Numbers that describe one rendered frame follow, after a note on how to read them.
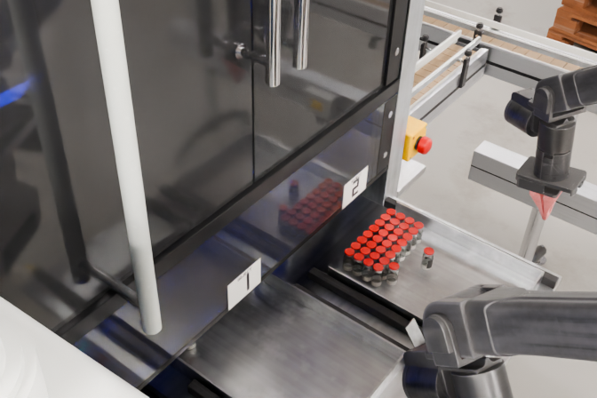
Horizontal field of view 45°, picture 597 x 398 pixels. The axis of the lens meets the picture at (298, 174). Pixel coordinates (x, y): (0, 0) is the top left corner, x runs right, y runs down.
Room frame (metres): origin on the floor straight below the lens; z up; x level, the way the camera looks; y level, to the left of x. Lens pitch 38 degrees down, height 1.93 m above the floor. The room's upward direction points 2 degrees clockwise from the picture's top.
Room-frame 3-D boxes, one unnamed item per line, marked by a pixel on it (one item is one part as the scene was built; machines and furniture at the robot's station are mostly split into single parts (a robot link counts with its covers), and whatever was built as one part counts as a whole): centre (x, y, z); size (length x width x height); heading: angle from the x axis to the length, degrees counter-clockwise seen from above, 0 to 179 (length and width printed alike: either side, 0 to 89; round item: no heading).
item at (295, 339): (0.80, 0.01, 0.90); 0.34 x 0.26 x 0.04; 54
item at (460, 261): (1.01, -0.28, 0.90); 0.34 x 0.26 x 0.04; 54
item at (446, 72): (1.66, -0.29, 0.92); 0.69 x 0.15 x 0.16; 144
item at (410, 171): (1.38, -0.21, 0.87); 0.14 x 0.13 x 0.02; 54
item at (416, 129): (1.35, -0.24, 0.99); 0.08 x 0.07 x 0.07; 54
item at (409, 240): (1.06, -0.21, 0.90); 0.18 x 0.02 x 0.05; 144
